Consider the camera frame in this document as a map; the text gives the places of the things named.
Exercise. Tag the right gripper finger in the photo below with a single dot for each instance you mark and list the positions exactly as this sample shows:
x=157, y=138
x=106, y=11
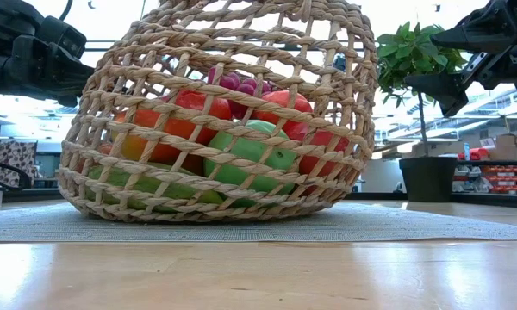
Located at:
x=469, y=34
x=444, y=90

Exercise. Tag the orange fruit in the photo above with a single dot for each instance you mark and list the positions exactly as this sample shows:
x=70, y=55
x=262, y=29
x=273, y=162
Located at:
x=155, y=120

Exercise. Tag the orange red tomato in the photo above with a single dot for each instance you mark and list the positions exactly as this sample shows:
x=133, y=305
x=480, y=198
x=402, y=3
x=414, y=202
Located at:
x=284, y=101

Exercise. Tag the long green cucumber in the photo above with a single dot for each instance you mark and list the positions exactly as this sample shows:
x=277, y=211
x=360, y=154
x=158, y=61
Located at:
x=155, y=185

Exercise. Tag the woven wicker basket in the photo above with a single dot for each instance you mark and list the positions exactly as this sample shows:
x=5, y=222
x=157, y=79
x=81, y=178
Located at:
x=224, y=43

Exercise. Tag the purple grape bunch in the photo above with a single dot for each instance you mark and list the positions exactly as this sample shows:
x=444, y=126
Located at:
x=241, y=88

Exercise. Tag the green apple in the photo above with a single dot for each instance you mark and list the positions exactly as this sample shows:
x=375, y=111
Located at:
x=250, y=150

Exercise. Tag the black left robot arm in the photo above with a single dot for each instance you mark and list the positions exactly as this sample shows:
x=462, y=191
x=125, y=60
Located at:
x=8, y=10

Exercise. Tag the green leafy plant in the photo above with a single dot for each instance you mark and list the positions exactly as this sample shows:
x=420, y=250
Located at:
x=413, y=51

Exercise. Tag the red orange object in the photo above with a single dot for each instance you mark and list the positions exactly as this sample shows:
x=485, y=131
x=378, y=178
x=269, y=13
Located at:
x=478, y=153

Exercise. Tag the black plant pot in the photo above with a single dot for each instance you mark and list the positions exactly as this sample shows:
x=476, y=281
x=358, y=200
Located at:
x=428, y=178

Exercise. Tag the cardboard boxes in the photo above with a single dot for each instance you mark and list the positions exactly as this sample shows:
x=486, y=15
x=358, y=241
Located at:
x=515, y=146

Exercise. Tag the brown patterned box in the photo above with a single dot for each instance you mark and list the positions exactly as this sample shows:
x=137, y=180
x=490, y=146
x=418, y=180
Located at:
x=13, y=159

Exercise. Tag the orange shelf rack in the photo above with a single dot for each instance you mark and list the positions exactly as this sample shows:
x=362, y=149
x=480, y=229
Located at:
x=504, y=177

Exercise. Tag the black curved bar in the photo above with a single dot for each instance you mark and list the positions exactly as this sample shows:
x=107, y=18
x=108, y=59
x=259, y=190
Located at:
x=26, y=181

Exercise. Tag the grey woven placemat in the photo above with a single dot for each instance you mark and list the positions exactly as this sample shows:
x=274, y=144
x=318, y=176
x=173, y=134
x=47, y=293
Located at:
x=370, y=228

